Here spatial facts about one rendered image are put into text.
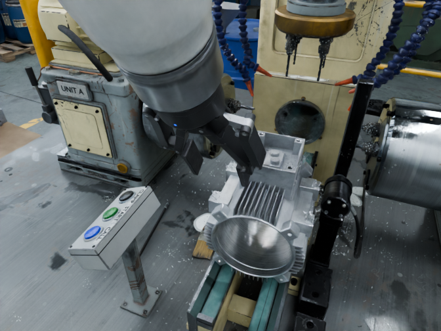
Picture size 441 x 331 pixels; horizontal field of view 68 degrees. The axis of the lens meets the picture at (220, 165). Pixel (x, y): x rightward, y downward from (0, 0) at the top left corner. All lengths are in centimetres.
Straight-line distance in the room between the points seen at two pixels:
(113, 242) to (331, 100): 68
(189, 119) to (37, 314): 66
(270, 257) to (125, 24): 56
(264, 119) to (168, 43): 81
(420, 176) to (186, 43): 66
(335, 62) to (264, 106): 24
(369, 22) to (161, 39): 85
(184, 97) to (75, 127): 81
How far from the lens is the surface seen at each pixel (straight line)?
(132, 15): 22
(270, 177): 59
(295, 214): 60
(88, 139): 107
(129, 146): 100
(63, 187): 118
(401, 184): 83
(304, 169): 69
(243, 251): 70
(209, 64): 28
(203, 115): 33
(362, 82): 70
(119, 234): 60
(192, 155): 49
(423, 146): 81
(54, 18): 101
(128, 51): 24
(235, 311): 74
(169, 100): 29
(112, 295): 85
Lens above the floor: 149
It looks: 36 degrees down
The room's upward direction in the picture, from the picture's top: straight up
